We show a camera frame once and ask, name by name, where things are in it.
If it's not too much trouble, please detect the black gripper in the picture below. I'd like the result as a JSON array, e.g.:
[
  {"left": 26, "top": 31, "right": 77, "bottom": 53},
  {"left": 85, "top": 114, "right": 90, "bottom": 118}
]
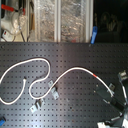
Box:
[{"left": 96, "top": 71, "right": 128, "bottom": 104}]

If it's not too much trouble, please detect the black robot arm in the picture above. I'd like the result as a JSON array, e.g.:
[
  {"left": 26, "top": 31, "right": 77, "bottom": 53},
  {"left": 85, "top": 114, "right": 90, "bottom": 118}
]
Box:
[{"left": 96, "top": 71, "right": 128, "bottom": 128}]

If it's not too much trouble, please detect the black perforated board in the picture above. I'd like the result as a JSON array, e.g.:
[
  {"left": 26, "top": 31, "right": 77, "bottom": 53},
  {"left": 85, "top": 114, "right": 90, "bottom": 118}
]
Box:
[{"left": 0, "top": 43, "right": 128, "bottom": 128}]

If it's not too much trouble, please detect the clear plastic wrapped panel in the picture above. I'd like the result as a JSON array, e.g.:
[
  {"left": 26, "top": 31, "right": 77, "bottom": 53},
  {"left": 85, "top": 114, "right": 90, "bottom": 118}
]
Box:
[{"left": 34, "top": 0, "right": 93, "bottom": 43}]

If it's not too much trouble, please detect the white device with red part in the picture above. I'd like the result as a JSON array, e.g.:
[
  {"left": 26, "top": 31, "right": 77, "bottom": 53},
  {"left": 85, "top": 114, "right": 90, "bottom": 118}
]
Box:
[{"left": 1, "top": 0, "right": 27, "bottom": 36}]

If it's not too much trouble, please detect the blue object bottom left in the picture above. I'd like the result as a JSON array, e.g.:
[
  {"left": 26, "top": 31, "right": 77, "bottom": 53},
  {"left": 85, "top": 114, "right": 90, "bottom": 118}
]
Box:
[{"left": 0, "top": 116, "right": 6, "bottom": 126}]

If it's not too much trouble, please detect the blue clamp handle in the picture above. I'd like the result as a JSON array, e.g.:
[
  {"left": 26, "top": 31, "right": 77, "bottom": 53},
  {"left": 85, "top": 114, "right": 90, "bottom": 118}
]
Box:
[{"left": 90, "top": 26, "right": 98, "bottom": 44}]

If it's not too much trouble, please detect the grey cable clip middle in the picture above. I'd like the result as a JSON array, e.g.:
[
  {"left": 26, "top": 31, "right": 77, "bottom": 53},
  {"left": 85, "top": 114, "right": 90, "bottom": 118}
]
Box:
[{"left": 52, "top": 90, "right": 59, "bottom": 99}]

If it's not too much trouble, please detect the grey cable clip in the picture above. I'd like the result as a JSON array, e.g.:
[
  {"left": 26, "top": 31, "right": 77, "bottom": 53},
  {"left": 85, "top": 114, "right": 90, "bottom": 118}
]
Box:
[
  {"left": 30, "top": 105, "right": 37, "bottom": 113},
  {"left": 48, "top": 80, "right": 53, "bottom": 87},
  {"left": 36, "top": 100, "right": 45, "bottom": 109},
  {"left": 52, "top": 90, "right": 59, "bottom": 99}
]

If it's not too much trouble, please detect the grey cable clip upper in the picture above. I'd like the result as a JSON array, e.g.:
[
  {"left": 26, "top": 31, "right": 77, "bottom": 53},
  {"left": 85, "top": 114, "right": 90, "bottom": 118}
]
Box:
[{"left": 48, "top": 80, "right": 53, "bottom": 87}]

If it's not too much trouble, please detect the grey cable clip lower right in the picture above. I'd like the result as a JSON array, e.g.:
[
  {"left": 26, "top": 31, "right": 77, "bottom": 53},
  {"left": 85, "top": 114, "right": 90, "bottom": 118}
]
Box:
[{"left": 36, "top": 100, "right": 45, "bottom": 109}]

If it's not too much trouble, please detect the white cable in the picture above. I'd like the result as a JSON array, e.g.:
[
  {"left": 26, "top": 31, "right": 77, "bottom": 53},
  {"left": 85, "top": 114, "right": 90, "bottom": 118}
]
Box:
[{"left": 0, "top": 57, "right": 113, "bottom": 105}]

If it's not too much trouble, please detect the grey cable clip lower left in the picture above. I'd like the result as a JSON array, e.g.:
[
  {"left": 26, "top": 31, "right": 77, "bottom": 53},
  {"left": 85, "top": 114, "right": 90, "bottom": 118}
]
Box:
[{"left": 30, "top": 105, "right": 37, "bottom": 113}]

